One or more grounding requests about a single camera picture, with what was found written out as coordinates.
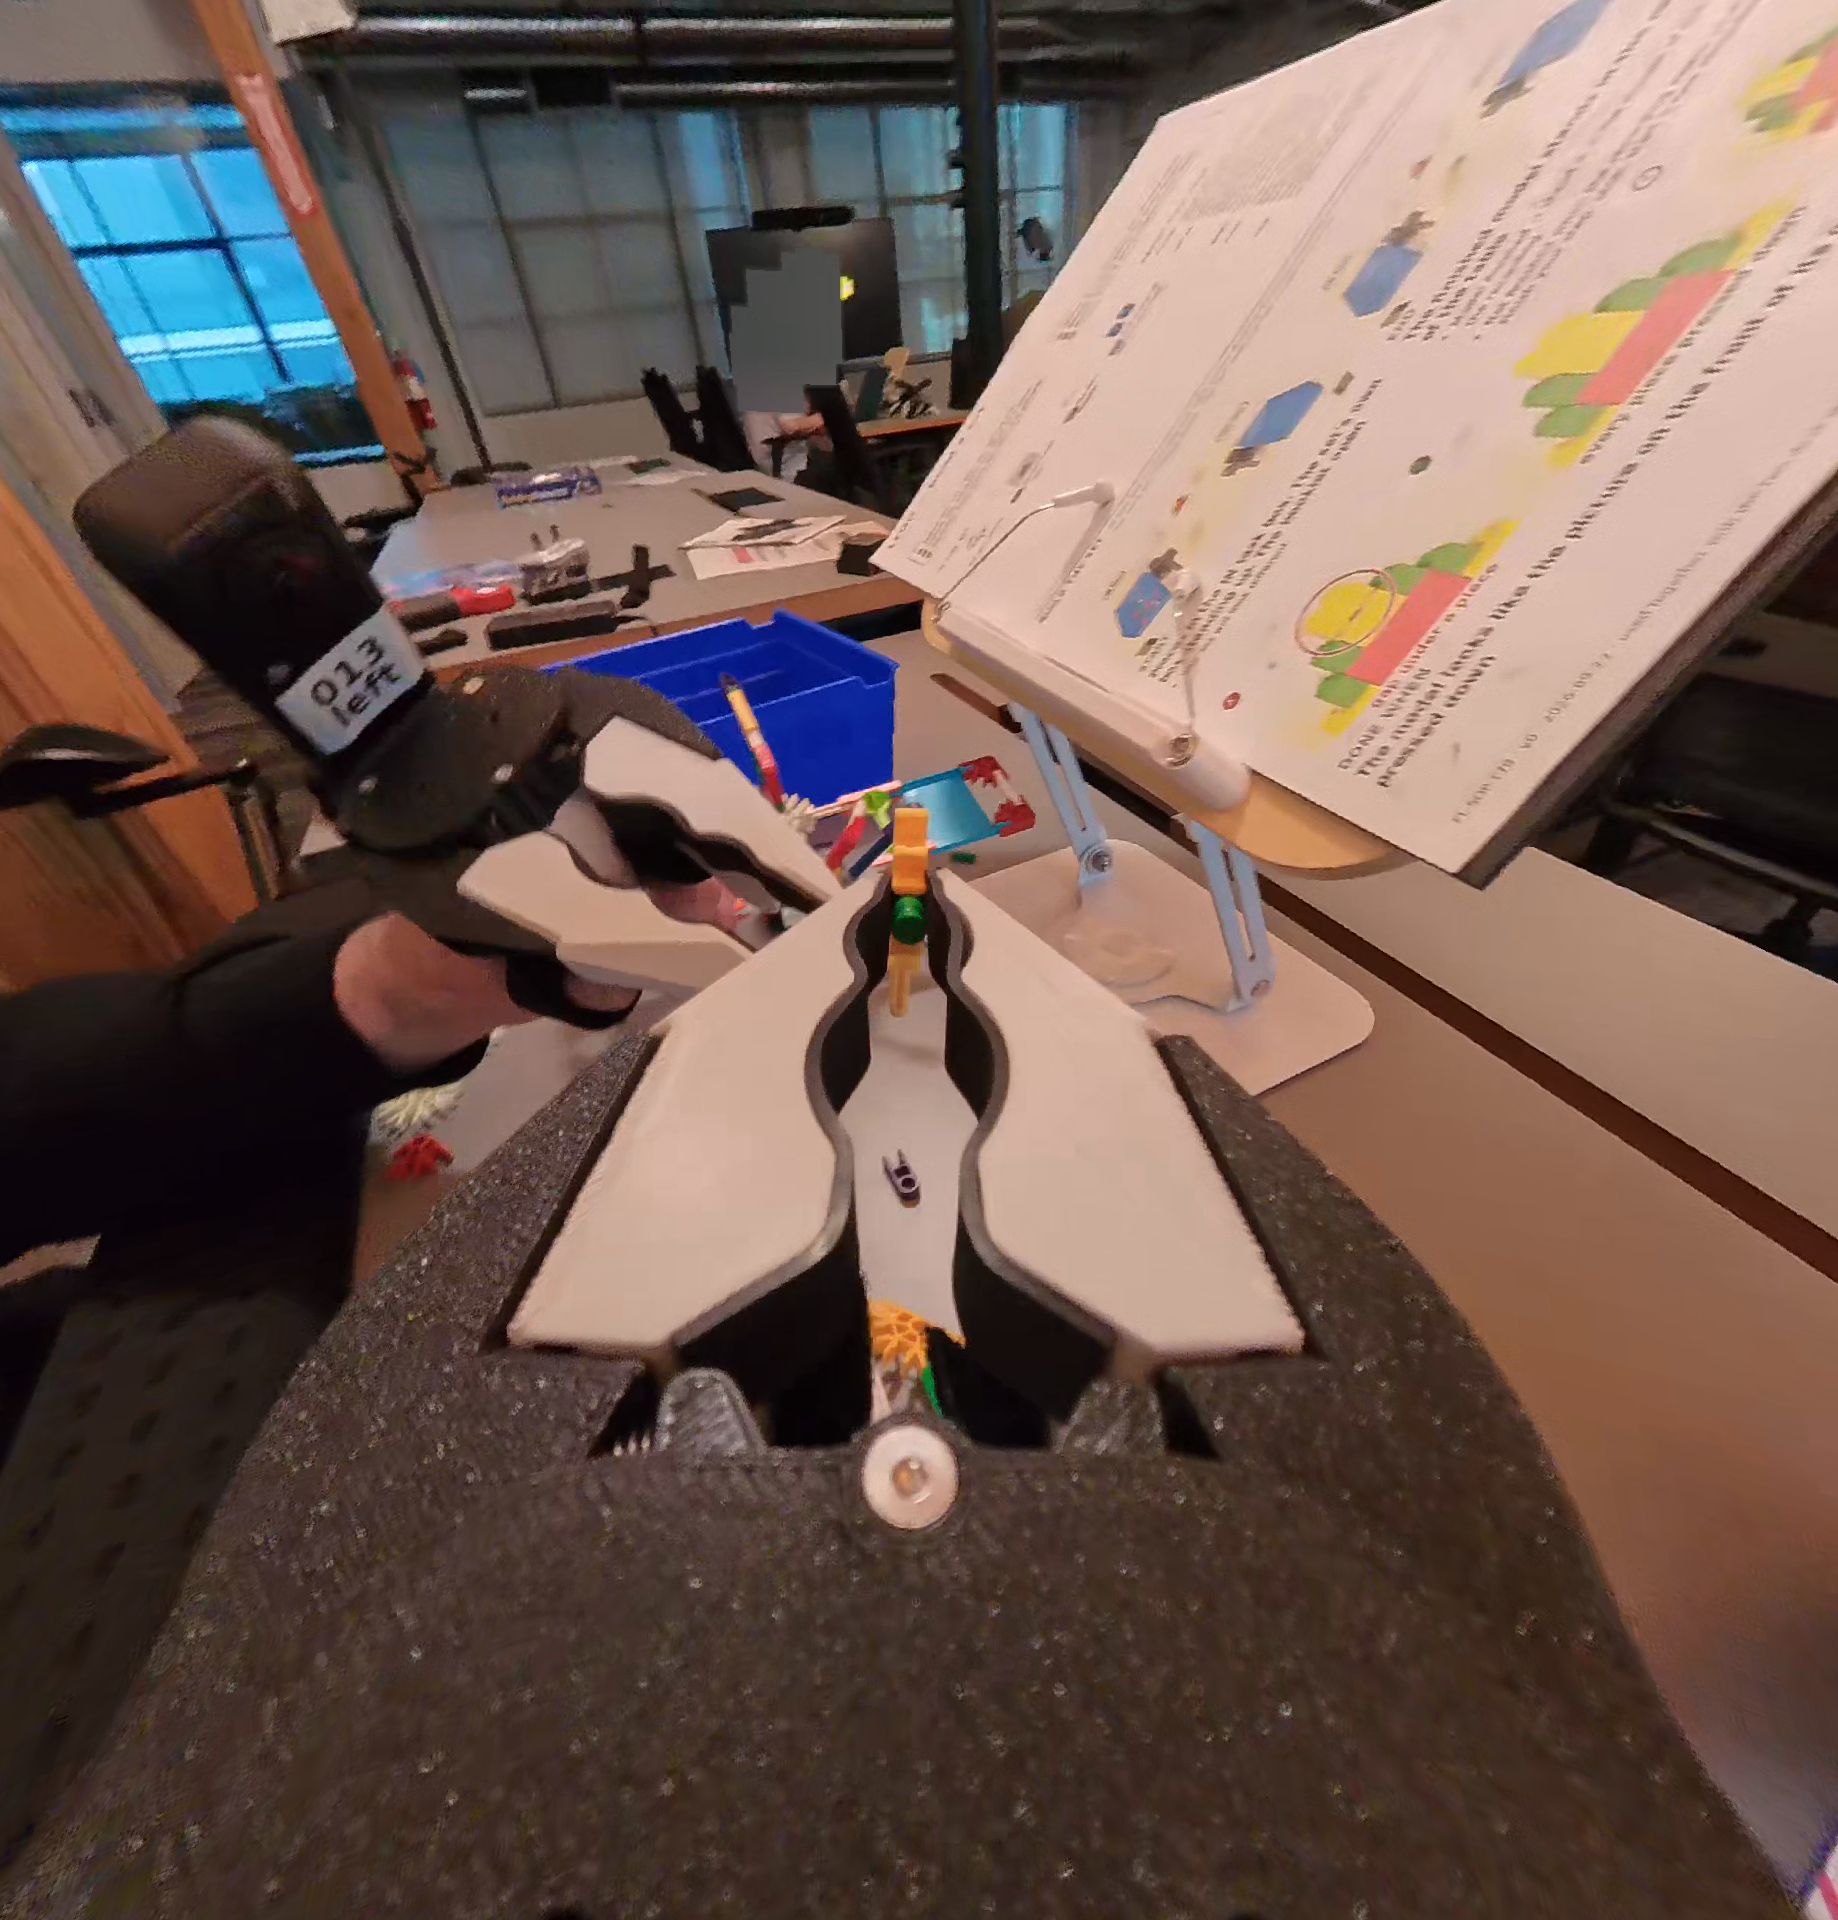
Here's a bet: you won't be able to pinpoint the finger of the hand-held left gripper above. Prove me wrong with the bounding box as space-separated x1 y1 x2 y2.
458 828 761 994
578 715 847 920

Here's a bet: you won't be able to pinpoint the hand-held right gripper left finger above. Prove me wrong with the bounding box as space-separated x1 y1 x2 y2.
503 874 893 1361

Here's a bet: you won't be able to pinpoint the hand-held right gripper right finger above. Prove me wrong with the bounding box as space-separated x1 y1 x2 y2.
926 874 1309 1369

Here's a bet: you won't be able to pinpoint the yellow rod with connectors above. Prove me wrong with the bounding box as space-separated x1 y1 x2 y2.
884 804 934 1018

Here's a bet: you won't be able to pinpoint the person's left forearm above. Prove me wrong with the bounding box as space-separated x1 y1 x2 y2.
0 885 487 1278

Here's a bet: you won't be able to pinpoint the person's left hand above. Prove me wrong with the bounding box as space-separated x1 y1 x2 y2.
329 914 544 1072

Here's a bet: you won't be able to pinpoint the blue plastic bin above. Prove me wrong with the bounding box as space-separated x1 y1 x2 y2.
542 609 899 814

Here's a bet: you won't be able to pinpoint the black rectangular bar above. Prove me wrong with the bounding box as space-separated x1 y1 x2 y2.
483 600 624 652

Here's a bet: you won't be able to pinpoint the white metal stand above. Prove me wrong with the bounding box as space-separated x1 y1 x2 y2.
949 706 1376 1097

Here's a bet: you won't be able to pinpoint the loose white papers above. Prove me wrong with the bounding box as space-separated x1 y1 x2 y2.
683 514 850 580

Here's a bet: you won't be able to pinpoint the background table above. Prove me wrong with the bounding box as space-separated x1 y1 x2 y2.
366 458 943 675

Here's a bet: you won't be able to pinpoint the colourful construction toy model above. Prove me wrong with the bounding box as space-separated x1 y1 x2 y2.
715 673 1038 888

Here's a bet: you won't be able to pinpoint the black office chair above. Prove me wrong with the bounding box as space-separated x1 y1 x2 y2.
637 364 764 473

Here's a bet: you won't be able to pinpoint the wide wooden partition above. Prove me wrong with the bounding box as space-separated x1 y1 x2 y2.
0 420 261 984

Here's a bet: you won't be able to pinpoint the white page holder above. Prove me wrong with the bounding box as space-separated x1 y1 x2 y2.
934 480 1256 814

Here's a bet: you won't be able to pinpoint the black steel column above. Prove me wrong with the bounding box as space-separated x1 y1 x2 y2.
952 0 1007 407

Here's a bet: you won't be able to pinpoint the printed instruction sheet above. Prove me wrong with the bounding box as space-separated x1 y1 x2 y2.
871 0 1838 878

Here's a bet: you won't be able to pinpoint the black handle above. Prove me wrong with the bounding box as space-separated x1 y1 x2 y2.
0 724 261 822

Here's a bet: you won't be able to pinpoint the narrow wooden post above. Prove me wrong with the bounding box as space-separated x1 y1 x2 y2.
189 0 444 497

